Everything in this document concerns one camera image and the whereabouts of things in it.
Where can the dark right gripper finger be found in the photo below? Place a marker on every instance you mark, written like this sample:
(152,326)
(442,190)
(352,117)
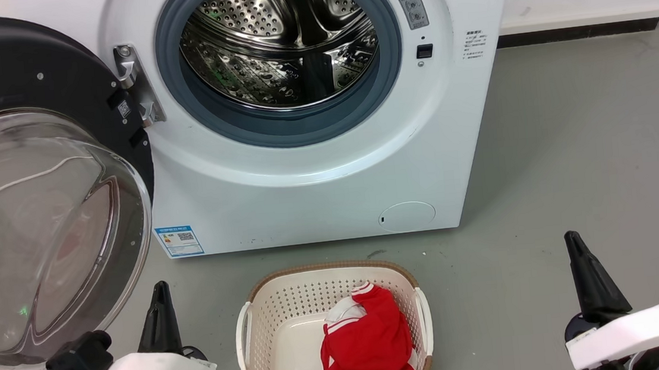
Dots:
(588,287)
(611,297)

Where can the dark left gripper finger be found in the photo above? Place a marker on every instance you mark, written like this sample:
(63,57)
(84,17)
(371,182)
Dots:
(154,331)
(172,330)

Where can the black round glass washer door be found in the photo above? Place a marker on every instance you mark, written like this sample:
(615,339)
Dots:
(10,76)

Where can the white front-load washing machine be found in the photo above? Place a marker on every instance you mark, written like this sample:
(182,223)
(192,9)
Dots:
(307,199)

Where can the silver metal door hinge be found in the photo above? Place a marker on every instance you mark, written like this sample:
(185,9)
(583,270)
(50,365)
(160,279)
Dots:
(138,82)

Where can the black door latch socket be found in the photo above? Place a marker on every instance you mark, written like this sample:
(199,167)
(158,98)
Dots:
(424,51)

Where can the blue energy label sticker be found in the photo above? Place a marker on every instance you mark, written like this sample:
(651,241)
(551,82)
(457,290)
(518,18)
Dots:
(179,241)

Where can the cream perforated laundry basket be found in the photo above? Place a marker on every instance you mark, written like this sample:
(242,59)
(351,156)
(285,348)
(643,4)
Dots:
(270,327)

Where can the red and white garment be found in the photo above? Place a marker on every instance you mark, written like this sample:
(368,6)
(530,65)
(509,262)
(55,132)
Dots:
(368,348)

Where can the round white filter cover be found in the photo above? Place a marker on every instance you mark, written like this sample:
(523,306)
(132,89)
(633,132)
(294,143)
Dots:
(407,217)

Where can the steel perforated washer drum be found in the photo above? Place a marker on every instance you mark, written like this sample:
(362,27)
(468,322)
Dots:
(247,67)

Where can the grey warning label sticker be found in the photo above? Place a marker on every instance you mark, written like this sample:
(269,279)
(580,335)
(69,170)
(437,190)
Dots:
(410,2)

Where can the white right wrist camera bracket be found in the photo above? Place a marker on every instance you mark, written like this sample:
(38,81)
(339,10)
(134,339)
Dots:
(635,334)

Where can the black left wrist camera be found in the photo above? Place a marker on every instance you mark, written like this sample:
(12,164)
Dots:
(82,355)

